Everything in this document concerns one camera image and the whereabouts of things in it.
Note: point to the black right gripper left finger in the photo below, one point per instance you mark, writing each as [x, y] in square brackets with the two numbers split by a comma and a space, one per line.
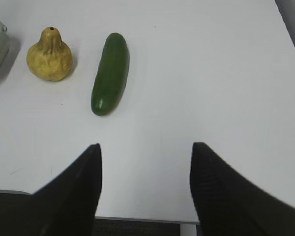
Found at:
[66, 206]

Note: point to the yellow pear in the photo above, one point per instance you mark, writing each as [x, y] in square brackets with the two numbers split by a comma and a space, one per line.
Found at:
[50, 58]

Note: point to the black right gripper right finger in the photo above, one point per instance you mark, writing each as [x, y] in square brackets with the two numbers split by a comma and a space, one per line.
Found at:
[227, 204]

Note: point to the green cucumber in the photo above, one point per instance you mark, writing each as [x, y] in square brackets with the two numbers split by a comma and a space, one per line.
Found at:
[111, 77]

